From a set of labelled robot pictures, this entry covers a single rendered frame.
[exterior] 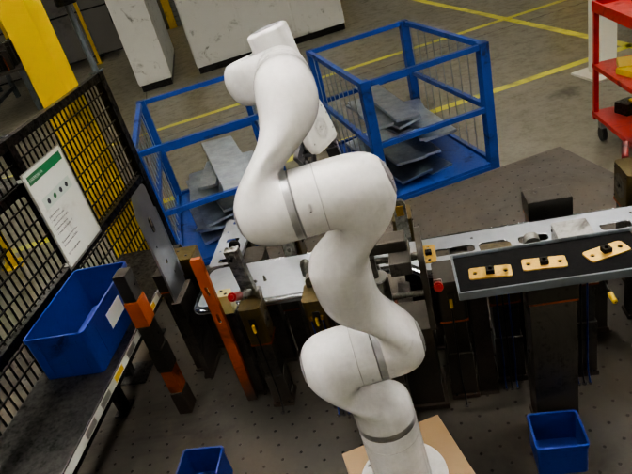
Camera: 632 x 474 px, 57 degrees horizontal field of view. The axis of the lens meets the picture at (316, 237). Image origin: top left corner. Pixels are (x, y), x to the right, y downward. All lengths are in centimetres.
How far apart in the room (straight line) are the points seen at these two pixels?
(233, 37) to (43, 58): 736
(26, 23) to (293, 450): 148
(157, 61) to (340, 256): 850
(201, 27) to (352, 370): 842
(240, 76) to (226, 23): 821
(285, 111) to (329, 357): 47
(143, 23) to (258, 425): 795
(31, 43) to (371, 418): 153
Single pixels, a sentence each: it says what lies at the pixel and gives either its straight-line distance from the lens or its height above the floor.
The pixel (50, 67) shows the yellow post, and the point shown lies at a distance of 208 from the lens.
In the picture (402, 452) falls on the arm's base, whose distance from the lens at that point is 123.
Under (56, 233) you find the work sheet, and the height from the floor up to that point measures 126.
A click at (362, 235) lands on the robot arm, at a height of 147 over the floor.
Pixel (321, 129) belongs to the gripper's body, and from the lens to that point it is 122.
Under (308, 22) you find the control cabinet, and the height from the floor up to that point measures 27.
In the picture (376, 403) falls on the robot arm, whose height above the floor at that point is 106.
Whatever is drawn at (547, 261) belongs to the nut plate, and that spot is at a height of 117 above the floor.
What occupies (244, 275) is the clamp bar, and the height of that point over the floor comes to 113.
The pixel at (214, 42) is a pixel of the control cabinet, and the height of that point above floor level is 38.
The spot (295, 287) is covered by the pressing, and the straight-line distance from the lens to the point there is 161.
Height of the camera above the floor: 189
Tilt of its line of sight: 30 degrees down
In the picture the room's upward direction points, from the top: 16 degrees counter-clockwise
